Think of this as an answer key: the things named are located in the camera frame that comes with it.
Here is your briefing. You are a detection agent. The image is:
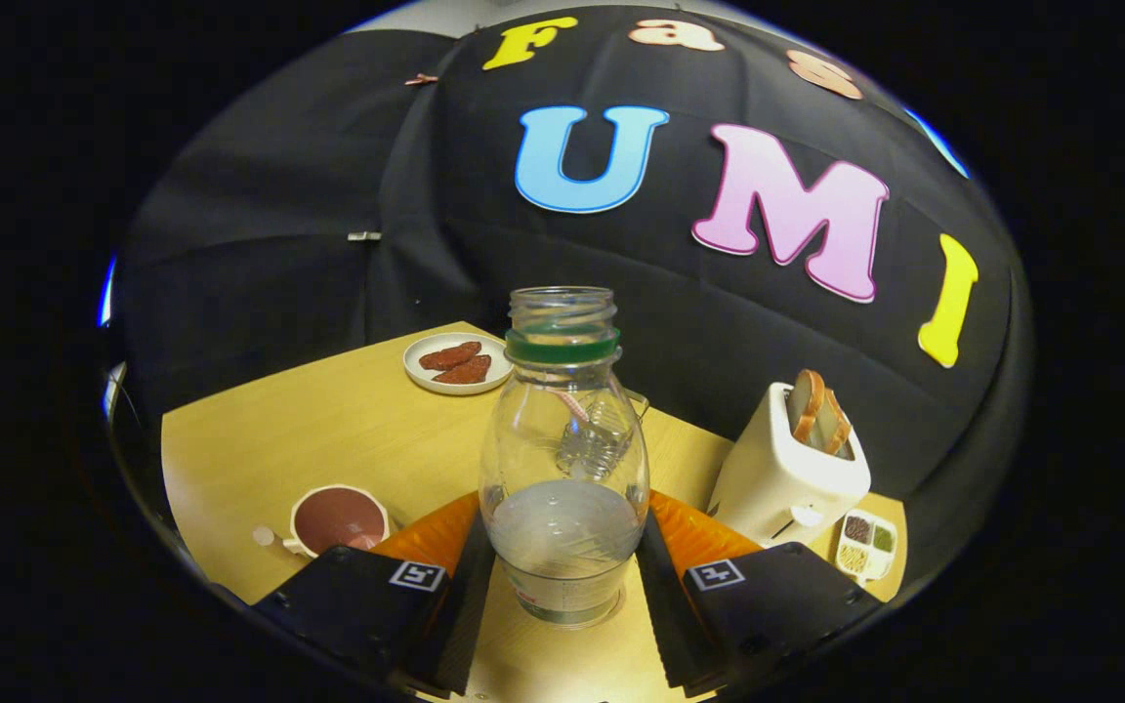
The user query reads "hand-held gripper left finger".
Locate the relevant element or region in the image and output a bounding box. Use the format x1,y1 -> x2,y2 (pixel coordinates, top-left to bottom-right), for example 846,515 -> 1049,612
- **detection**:
250,491 -> 498,699

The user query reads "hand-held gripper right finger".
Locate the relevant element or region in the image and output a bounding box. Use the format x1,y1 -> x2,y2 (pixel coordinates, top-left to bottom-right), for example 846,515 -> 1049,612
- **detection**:
636,491 -> 886,699

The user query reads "clear plastic juice bottle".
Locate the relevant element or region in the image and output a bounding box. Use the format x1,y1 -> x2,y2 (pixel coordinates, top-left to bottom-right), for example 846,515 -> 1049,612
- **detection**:
479,286 -> 651,628

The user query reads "cream cup with wooden handle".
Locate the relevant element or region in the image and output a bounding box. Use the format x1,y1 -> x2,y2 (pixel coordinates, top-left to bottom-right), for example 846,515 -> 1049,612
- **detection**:
252,484 -> 393,559

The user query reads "white toaster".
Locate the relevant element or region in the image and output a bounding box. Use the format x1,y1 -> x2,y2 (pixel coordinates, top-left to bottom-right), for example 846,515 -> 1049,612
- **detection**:
707,381 -> 872,548

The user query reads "white divided bean dish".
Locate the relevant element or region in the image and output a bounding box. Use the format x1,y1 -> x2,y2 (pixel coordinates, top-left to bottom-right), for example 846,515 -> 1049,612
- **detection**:
834,508 -> 898,584

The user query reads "wooden table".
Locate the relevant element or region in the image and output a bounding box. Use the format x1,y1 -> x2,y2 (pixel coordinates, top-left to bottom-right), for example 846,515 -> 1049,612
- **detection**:
160,320 -> 908,703

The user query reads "white round plate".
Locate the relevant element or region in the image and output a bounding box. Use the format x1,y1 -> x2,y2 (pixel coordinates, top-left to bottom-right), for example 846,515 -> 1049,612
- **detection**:
402,332 -> 515,396

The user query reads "reddish brown meat slice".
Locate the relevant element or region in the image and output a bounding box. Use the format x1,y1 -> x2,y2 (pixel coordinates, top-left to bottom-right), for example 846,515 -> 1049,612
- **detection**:
418,341 -> 483,371
432,353 -> 493,385

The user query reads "toast slice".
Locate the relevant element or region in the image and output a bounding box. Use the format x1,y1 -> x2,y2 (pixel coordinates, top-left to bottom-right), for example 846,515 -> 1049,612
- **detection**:
821,389 -> 854,457
789,369 -> 827,445

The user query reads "black backdrop cloth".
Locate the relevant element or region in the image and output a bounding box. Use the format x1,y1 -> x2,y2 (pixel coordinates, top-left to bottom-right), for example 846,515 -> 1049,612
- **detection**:
113,5 -> 1032,587

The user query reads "metal wire mesh holder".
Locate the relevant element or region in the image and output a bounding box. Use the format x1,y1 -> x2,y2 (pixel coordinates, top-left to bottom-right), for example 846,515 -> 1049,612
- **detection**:
558,389 -> 649,479

